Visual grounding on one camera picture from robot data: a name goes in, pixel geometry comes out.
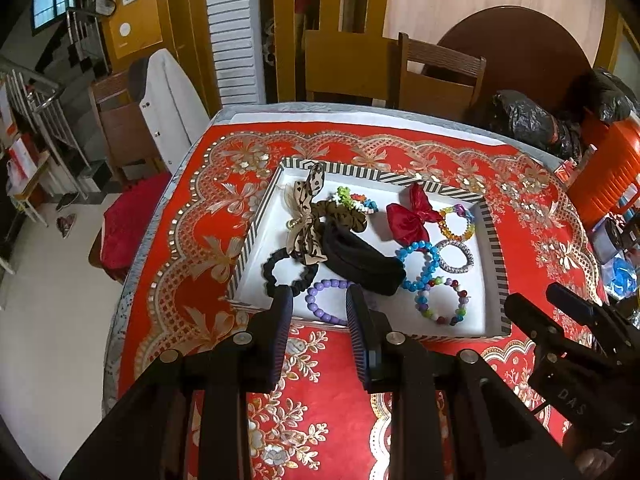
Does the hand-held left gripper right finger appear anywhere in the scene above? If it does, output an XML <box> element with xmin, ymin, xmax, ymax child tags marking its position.
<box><xmin>345</xmin><ymin>285</ymin><xmax>583</xmax><ymax>480</ymax></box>

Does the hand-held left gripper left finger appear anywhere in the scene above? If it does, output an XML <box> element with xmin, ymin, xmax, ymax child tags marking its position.
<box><xmin>59</xmin><ymin>285</ymin><xmax>295</xmax><ymax>480</ymax></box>

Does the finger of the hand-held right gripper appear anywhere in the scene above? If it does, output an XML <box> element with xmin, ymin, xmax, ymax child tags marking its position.
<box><xmin>504</xmin><ymin>292</ymin><xmax>608</xmax><ymax>376</ymax></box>
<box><xmin>546</xmin><ymin>282</ymin><xmax>640</xmax><ymax>356</ymax></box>

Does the leopard print bow hair tie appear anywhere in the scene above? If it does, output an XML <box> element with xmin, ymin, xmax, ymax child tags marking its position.
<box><xmin>281</xmin><ymin>162</ymin><xmax>328</xmax><ymax>267</ymax></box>

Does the silver braided bracelet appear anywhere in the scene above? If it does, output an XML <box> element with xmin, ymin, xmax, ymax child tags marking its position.
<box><xmin>434</xmin><ymin>239</ymin><xmax>475</xmax><ymax>275</ymax></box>

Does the striped rim white tray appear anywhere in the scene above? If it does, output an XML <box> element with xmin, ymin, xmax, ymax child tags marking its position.
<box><xmin>226</xmin><ymin>156</ymin><xmax>512</xmax><ymax>343</ymax></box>

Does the leopard print scrunchie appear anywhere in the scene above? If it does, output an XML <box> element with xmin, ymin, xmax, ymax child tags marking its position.
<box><xmin>315</xmin><ymin>199</ymin><xmax>369</xmax><ymax>232</ymax></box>

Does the person's right hand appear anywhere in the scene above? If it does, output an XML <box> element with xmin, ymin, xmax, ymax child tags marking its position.
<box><xmin>562</xmin><ymin>427</ymin><xmax>623</xmax><ymax>480</ymax></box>

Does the blue plastic item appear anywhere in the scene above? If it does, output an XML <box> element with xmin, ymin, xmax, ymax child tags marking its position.
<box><xmin>600</xmin><ymin>255</ymin><xmax>639</xmax><ymax>297</ymax></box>

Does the wide black headband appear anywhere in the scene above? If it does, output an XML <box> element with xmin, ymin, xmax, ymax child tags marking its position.
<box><xmin>320</xmin><ymin>223</ymin><xmax>407</xmax><ymax>295</ymax></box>

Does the black scrunchie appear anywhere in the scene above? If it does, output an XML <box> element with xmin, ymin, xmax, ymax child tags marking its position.
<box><xmin>262</xmin><ymin>247</ymin><xmax>319</xmax><ymax>298</ymax></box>

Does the dark round jar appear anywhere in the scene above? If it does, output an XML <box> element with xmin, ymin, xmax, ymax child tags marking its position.
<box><xmin>602</xmin><ymin>215</ymin><xmax>640</xmax><ymax>261</ymax></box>

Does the red satin bow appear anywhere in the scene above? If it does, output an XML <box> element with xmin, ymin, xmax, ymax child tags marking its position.
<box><xmin>386</xmin><ymin>182</ymin><xmax>445</xmax><ymax>246</ymax></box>

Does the red gold floral tablecloth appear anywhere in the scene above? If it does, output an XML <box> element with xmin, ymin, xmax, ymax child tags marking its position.
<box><xmin>117</xmin><ymin>122</ymin><xmax>608</xmax><ymax>480</ymax></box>

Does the orange plastic stool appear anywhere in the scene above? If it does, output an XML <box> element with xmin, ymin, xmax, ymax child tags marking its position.
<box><xmin>567</xmin><ymin>110</ymin><xmax>640</xmax><ymax>231</ymax></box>

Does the red seat cushion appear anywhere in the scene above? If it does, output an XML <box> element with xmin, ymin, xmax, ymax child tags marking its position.
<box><xmin>100</xmin><ymin>172</ymin><xmax>173</xmax><ymax>271</ymax></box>

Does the black plastic bag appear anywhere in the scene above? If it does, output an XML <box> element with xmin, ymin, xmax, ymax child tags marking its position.
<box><xmin>570</xmin><ymin>67</ymin><xmax>639</xmax><ymax>127</ymax></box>
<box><xmin>487</xmin><ymin>89</ymin><xmax>583</xmax><ymax>161</ymax></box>

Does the white jacket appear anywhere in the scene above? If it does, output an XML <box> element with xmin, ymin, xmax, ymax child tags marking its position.
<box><xmin>127</xmin><ymin>49</ymin><xmax>212</xmax><ymax>173</ymax></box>

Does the dark wooden chair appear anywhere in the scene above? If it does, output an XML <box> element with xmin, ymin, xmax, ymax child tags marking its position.
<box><xmin>87</xmin><ymin>70</ymin><xmax>173</xmax><ymax>281</ymax></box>

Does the round brown table top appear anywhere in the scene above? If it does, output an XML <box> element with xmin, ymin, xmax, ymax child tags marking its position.
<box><xmin>436</xmin><ymin>6</ymin><xmax>594</xmax><ymax>126</ymax></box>

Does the white slatted panel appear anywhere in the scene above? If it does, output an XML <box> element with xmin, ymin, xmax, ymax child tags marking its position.
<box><xmin>205</xmin><ymin>0</ymin><xmax>267</xmax><ymax>107</ymax></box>

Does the window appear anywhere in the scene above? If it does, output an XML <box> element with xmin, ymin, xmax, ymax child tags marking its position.
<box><xmin>31</xmin><ymin>0</ymin><xmax>79</xmax><ymax>32</ymax></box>

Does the purple bead bracelet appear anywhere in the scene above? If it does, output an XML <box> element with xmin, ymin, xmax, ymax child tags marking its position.
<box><xmin>306</xmin><ymin>278</ymin><xmax>368</xmax><ymax>326</ymax></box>

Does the multicoloured bead bracelet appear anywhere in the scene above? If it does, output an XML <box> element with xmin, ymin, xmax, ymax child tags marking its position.
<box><xmin>415</xmin><ymin>276</ymin><xmax>472</xmax><ymax>326</ymax></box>

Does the blue bead bracelet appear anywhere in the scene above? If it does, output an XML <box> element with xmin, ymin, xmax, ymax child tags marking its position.
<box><xmin>396</xmin><ymin>241</ymin><xmax>438</xmax><ymax>292</ymax></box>

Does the colourful flower bead bracelet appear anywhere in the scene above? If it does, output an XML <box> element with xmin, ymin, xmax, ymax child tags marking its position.
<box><xmin>330</xmin><ymin>186</ymin><xmax>378</xmax><ymax>215</ymax></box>

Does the yellow orange bead bracelet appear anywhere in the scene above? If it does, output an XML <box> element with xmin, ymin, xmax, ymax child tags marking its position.
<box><xmin>439</xmin><ymin>203</ymin><xmax>476</xmax><ymax>242</ymax></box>

